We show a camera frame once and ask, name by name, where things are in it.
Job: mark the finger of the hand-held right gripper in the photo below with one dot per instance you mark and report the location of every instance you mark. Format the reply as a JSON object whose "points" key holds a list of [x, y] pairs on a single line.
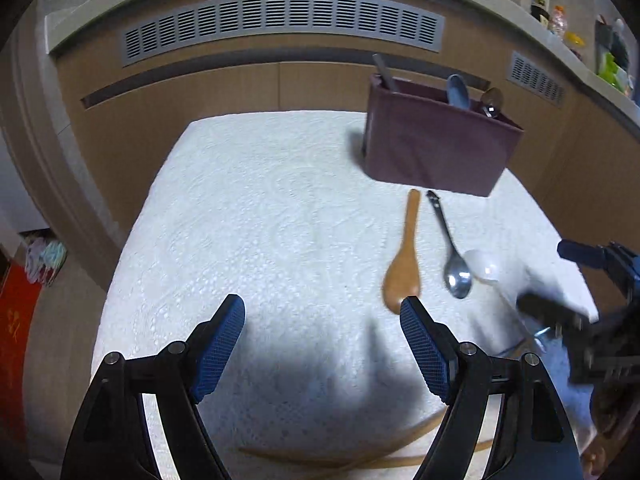
{"points": [[550, 312], [582, 253]]}

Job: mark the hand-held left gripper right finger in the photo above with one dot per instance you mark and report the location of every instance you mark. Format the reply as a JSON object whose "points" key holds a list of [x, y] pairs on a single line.
{"points": [[425, 352]]}

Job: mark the long grey vent grille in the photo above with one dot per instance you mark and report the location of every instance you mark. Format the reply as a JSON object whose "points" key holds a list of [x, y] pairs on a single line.
{"points": [[280, 22]]}

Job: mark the jar with yellow lid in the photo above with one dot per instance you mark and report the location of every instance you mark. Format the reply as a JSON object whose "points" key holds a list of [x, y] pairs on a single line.
{"points": [[575, 44]]}

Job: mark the short grey vent grille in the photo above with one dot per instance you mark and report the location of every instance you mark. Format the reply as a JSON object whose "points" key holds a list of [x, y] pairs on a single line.
{"points": [[537, 80]]}

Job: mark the clear bottle orange cap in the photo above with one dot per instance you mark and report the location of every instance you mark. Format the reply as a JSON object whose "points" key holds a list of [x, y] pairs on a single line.
{"points": [[558, 22]]}

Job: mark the white plastic spoon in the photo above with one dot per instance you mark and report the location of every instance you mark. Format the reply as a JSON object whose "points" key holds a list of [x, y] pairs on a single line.
{"points": [[482, 265]]}

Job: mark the wooden chopstick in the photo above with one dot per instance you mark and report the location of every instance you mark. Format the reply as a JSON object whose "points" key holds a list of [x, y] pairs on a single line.
{"points": [[395, 460], [350, 457]]}

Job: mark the wooden spoon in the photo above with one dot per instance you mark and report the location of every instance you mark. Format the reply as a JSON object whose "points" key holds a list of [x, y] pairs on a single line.
{"points": [[402, 280]]}

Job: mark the blue spoon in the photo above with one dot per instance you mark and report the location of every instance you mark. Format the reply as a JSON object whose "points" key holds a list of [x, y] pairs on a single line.
{"points": [[458, 91]]}

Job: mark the white lace tablecloth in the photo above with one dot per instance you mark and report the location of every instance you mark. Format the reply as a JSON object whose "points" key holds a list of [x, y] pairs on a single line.
{"points": [[275, 220]]}

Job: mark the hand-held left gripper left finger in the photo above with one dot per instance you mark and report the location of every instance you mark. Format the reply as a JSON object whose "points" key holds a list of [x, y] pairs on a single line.
{"points": [[220, 355]]}

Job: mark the green packet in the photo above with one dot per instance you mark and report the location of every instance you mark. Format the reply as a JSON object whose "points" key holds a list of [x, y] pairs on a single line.
{"points": [[612, 71]]}

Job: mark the red box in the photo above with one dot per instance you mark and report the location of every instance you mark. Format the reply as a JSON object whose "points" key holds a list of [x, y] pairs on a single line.
{"points": [[15, 355]]}

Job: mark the dark sauce bottle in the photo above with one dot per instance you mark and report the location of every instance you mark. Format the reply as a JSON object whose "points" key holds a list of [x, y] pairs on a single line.
{"points": [[539, 11]]}

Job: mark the beige kitchen countertop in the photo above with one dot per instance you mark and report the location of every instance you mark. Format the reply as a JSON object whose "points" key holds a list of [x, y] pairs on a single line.
{"points": [[150, 2]]}

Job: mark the crumpled printed bag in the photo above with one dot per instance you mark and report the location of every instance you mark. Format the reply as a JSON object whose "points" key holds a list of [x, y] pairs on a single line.
{"points": [[47, 259]]}

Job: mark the maroon utensil holder box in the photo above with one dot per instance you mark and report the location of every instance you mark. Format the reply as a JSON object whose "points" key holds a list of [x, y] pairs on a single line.
{"points": [[435, 145]]}

